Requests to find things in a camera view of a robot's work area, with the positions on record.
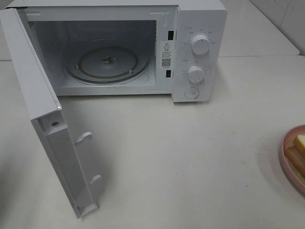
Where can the round door release button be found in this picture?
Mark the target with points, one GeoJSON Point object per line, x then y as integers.
{"type": "Point", "coordinates": [191, 93]}

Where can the white timer knob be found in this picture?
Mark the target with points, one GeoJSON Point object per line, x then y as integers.
{"type": "Point", "coordinates": [195, 74]}

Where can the pink round plate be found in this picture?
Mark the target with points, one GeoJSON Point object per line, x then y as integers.
{"type": "Point", "coordinates": [287, 141]}

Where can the white bread slice top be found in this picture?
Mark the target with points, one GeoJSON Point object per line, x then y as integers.
{"type": "Point", "coordinates": [299, 143]}

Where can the white warning label sticker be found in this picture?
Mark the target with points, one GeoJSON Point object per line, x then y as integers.
{"type": "Point", "coordinates": [167, 49]}

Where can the white microwave oven body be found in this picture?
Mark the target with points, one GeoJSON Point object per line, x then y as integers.
{"type": "Point", "coordinates": [61, 22]}

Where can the upper white power knob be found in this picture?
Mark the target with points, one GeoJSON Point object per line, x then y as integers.
{"type": "Point", "coordinates": [200, 43]}

